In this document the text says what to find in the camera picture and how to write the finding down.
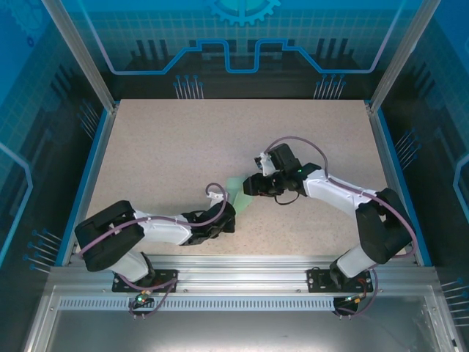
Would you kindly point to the light green paper sheet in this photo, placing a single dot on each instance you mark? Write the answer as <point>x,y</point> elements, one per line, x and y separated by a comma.
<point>240,199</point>

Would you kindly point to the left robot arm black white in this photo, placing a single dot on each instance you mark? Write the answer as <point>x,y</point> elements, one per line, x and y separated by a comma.
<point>106,238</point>

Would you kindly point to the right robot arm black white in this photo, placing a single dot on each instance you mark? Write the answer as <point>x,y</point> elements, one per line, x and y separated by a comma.
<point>384,227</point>

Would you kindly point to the sheet metal pan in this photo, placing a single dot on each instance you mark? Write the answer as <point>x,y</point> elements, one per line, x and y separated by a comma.
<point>234,330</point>

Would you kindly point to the aluminium front beam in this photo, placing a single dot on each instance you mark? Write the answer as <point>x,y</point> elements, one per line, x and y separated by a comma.
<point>242,273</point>

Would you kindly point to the blue side trim strip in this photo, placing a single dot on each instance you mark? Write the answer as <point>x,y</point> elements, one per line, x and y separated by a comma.
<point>87,176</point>

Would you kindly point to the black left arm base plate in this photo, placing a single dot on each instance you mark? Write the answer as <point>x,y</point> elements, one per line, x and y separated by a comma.
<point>166,275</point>

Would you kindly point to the aluminium side rail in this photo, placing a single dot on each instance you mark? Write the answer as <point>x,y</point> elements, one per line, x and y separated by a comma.
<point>96,176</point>
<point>384,154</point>

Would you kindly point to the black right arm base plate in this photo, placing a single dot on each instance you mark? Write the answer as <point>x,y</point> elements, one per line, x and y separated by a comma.
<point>317,280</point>

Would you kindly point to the aluminium frame post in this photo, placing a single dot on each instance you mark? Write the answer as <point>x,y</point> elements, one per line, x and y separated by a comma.
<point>398,58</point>
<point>85,58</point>

